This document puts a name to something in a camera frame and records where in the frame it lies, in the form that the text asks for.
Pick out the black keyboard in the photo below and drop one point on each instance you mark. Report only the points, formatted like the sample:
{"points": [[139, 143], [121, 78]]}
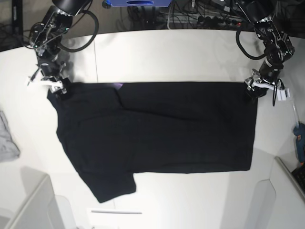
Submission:
{"points": [[299, 175]]}

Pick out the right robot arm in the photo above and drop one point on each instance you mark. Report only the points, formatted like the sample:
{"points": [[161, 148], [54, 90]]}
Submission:
{"points": [[45, 39]]}

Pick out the black T-shirt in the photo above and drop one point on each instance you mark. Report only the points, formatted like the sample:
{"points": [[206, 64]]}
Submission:
{"points": [[110, 133]]}

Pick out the black power strip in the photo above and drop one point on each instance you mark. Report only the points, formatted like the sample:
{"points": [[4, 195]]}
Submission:
{"points": [[213, 21]]}

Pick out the blue box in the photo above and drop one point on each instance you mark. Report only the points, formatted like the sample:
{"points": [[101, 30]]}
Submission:
{"points": [[129, 3]]}

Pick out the blue glue gun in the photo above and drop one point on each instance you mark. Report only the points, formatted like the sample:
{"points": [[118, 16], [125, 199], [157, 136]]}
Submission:
{"points": [[299, 132]]}

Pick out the grey cloth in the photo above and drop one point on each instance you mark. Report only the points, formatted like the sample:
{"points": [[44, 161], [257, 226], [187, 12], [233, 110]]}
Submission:
{"points": [[8, 149]]}

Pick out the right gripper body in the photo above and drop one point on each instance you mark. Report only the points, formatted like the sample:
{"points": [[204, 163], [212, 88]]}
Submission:
{"points": [[49, 73]]}

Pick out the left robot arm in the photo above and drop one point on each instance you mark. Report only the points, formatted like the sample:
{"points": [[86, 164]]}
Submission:
{"points": [[278, 49]]}

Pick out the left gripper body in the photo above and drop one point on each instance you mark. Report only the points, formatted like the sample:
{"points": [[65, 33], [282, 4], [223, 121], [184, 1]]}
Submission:
{"points": [[256, 80]]}

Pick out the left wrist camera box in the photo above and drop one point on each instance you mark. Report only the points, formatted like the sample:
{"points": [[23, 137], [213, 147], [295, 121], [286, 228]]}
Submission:
{"points": [[283, 94]]}

